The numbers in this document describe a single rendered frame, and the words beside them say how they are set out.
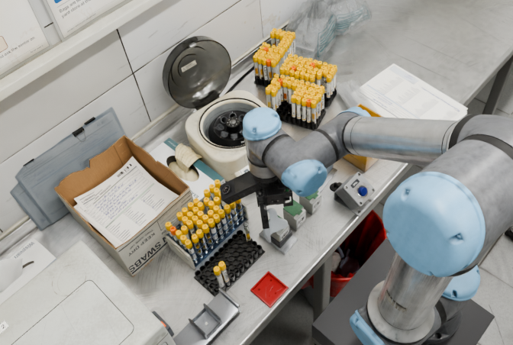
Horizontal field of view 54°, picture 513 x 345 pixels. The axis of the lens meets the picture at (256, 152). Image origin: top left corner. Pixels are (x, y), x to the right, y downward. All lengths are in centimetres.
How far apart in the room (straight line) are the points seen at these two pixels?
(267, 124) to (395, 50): 99
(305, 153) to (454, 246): 42
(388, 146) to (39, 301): 71
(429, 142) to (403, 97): 91
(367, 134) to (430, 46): 105
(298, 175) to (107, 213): 67
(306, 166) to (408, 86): 87
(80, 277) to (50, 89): 51
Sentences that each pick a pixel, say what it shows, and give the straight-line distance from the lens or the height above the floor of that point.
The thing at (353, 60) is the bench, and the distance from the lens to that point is 183.
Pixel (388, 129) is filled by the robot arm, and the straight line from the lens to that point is 87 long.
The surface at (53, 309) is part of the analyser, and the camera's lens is 107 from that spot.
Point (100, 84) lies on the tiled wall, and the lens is 144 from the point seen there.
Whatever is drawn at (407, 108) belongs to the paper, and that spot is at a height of 89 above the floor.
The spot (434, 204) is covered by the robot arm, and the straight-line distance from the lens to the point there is 59.
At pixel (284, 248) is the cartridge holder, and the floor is 89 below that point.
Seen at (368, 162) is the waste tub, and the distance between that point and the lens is 147.
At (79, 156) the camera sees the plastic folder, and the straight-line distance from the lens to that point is 149.
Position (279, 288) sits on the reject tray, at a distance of 130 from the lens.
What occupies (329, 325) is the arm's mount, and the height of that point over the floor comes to 95.
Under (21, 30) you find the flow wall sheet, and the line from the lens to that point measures 126.
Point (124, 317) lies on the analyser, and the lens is 101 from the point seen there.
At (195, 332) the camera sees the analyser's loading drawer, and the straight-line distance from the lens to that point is 125.
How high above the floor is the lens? 206
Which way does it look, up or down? 50 degrees down
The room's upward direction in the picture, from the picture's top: 8 degrees counter-clockwise
